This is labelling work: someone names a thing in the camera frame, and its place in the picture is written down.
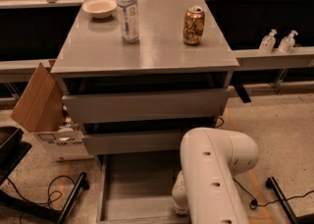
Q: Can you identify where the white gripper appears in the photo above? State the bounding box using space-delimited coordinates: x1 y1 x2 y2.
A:
172 171 189 215

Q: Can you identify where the grey bottom drawer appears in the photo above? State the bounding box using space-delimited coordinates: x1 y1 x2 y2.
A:
96 150 190 224

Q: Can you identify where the grey drawer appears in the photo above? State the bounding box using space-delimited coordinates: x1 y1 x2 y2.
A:
82 130 187 155
96 150 190 224
63 88 230 123

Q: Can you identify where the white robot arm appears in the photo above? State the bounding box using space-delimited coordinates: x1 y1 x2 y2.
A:
172 128 259 224

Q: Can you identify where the grey middle drawer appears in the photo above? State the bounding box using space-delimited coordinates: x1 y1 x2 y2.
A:
82 130 187 155

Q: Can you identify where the grey drawer cabinet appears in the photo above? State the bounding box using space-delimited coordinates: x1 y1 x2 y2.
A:
51 0 240 157

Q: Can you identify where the grey top drawer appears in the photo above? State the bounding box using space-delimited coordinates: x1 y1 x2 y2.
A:
63 88 230 123

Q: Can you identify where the open cardboard box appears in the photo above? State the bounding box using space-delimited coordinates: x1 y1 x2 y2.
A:
11 63 92 161

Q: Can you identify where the black stand leg right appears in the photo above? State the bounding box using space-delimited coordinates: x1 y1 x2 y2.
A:
266 177 314 224

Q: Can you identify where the gold drink can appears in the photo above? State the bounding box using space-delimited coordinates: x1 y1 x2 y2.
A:
183 6 205 45

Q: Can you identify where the black stand left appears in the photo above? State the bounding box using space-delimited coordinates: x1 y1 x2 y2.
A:
0 126 89 224

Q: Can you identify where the left sanitizer pump bottle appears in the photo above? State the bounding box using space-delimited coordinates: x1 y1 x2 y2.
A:
259 29 277 53

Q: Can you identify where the sanitizer pump bottle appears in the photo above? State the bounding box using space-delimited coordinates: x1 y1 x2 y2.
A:
259 29 277 53
278 29 298 53

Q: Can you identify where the right sanitizer pump bottle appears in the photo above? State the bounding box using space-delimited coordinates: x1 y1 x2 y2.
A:
278 29 298 53

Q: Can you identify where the clear plastic water bottle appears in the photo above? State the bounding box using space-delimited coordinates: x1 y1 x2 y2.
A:
117 0 139 43

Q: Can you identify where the white paper bowl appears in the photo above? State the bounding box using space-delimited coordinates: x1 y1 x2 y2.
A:
82 0 117 19

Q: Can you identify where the black adapter cable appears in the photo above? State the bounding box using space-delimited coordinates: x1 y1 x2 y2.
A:
215 116 314 211

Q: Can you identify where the black floor cable left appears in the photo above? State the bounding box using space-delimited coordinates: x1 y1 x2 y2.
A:
6 174 77 224

